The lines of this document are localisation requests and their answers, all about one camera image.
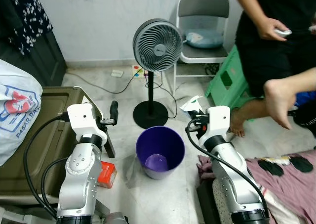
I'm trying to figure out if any white green wrapper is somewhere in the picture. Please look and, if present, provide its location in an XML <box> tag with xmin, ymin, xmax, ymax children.
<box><xmin>179</xmin><ymin>95</ymin><xmax>205</xmax><ymax>117</ymax></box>

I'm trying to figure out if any purple cartoon print blanket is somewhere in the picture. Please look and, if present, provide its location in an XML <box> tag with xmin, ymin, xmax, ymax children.
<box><xmin>197</xmin><ymin>150</ymin><xmax>316</xmax><ymax>224</ymax></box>

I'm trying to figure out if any white handheld controller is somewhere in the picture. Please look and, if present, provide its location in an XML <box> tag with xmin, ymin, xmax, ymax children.
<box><xmin>274</xmin><ymin>29</ymin><xmax>293</xmax><ymax>37</ymax></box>

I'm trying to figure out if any person's right hand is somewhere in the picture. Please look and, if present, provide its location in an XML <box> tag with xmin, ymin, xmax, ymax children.
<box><xmin>257</xmin><ymin>17</ymin><xmax>289</xmax><ymax>42</ymax></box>

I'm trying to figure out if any purple plastic waste bin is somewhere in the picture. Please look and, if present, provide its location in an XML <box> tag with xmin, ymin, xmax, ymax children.
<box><xmin>136</xmin><ymin>126</ymin><xmax>186</xmax><ymax>180</ymax></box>

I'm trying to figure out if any green plastic stool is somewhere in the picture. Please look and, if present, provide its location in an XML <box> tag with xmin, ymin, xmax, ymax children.
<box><xmin>205</xmin><ymin>45</ymin><xmax>250</xmax><ymax>111</ymax></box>

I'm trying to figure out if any orange red carton box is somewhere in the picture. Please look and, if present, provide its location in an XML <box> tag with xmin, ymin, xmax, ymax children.
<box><xmin>96</xmin><ymin>161</ymin><xmax>118</xmax><ymax>189</ymax></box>

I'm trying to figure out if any grey standing fan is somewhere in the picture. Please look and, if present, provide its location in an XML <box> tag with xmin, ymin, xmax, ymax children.
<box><xmin>132</xmin><ymin>19</ymin><xmax>183</xmax><ymax>130</ymax></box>

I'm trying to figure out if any dark grey cabinet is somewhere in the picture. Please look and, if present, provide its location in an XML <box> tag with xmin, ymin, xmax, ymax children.
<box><xmin>0</xmin><ymin>31</ymin><xmax>67</xmax><ymax>86</ymax></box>

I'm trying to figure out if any pale blue seat cushion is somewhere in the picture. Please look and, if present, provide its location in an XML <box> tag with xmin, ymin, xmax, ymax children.
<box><xmin>185</xmin><ymin>30</ymin><xmax>225</xmax><ymax>49</ymax></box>

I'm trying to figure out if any black bag with white lettering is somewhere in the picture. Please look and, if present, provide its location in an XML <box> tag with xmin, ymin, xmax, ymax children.
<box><xmin>289</xmin><ymin>100</ymin><xmax>316</xmax><ymax>135</ymax></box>

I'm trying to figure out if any white printed plastic bag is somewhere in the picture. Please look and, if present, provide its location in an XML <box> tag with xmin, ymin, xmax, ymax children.
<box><xmin>0</xmin><ymin>60</ymin><xmax>44</xmax><ymax>166</ymax></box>

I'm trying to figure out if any blue plastic bag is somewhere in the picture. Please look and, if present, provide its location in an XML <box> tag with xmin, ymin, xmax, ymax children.
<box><xmin>296</xmin><ymin>90</ymin><xmax>316</xmax><ymax>106</ymax></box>

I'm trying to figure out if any grey robot left leg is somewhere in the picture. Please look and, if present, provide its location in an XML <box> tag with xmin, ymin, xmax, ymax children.
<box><xmin>104</xmin><ymin>212</ymin><xmax>129</xmax><ymax>224</ymax></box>

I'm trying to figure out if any brown low table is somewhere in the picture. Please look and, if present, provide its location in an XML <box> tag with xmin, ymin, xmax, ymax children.
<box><xmin>0</xmin><ymin>86</ymin><xmax>117</xmax><ymax>205</ymax></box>

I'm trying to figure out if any person in black clothes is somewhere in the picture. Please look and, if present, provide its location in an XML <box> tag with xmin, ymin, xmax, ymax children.
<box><xmin>230</xmin><ymin>0</ymin><xmax>316</xmax><ymax>138</ymax></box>

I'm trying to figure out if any white garment with red trim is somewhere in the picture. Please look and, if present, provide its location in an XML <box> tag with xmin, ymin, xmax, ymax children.
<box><xmin>264</xmin><ymin>197</ymin><xmax>297</xmax><ymax>224</ymax></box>

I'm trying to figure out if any grey metal folding chair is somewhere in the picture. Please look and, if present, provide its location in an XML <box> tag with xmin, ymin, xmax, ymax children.
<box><xmin>173</xmin><ymin>0</ymin><xmax>231</xmax><ymax>93</ymax></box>

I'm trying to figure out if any dark floral hanging garment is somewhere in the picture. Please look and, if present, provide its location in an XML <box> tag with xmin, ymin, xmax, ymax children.
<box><xmin>0</xmin><ymin>0</ymin><xmax>52</xmax><ymax>55</ymax></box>

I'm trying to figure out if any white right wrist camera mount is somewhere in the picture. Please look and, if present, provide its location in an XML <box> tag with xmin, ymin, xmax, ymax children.
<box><xmin>200</xmin><ymin>105</ymin><xmax>231</xmax><ymax>144</ymax></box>

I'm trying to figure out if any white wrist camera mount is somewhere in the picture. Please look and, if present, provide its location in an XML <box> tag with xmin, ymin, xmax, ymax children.
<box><xmin>200</xmin><ymin>105</ymin><xmax>231</xmax><ymax>144</ymax></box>
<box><xmin>67</xmin><ymin>103</ymin><xmax>108</xmax><ymax>144</ymax></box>

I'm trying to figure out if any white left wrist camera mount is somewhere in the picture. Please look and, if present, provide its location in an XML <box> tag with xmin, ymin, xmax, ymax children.
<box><xmin>67</xmin><ymin>103</ymin><xmax>108</xmax><ymax>144</ymax></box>

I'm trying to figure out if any grey floor cable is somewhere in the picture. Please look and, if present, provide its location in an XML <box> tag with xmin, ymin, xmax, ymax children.
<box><xmin>64</xmin><ymin>72</ymin><xmax>149</xmax><ymax>95</ymax></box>

